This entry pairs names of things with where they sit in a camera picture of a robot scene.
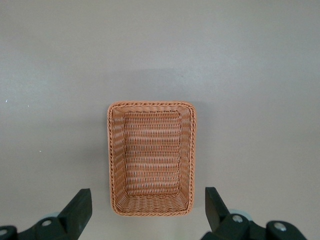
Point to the brown deep woven basket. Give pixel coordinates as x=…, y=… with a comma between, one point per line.
x=152, y=160

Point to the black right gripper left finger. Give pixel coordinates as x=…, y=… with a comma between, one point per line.
x=72, y=220

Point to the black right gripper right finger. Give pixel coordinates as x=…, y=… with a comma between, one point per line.
x=220, y=220

